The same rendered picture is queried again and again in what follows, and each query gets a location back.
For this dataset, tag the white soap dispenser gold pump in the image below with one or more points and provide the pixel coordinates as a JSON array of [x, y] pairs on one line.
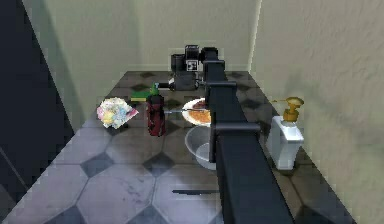
[[285, 143]]

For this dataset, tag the green and yellow sponge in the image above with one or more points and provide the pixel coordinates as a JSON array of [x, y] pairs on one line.
[[140, 96]]

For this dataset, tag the grey thin fork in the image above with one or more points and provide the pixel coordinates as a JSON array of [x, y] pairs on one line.
[[186, 110]]

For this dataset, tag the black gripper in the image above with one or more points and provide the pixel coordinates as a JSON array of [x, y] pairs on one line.
[[185, 81]]

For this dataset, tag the colourful crumpled cloth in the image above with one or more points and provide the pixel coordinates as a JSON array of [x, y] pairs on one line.
[[115, 112]]

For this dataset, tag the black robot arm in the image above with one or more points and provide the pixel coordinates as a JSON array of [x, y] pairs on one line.
[[246, 173]]

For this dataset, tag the white plate with food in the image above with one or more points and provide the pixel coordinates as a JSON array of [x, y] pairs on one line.
[[198, 116]]

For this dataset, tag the clear glass bowl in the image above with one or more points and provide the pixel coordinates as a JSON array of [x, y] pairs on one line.
[[198, 146]]

